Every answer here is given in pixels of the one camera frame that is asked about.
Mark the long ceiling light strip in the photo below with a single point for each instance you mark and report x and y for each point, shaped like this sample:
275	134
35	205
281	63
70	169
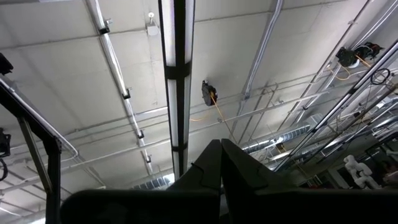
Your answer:
169	46
342	102

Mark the white ceiling sensor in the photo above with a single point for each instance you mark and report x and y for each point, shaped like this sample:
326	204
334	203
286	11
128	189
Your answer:
152	28

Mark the white robot figure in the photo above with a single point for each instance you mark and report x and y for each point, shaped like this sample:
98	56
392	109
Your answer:
360	174

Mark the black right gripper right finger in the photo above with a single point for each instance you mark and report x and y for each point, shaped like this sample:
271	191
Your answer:
248	193

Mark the silver ventilation duct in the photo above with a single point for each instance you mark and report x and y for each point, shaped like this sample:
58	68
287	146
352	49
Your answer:
280	138

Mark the grey ceiling conduit pipe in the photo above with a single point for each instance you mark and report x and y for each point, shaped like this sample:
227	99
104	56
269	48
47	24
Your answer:
261	53
112	62

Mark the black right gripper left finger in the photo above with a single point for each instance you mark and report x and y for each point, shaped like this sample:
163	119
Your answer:
186	199

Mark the black overhead rig frame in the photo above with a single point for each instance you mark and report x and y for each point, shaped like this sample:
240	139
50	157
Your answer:
53	174

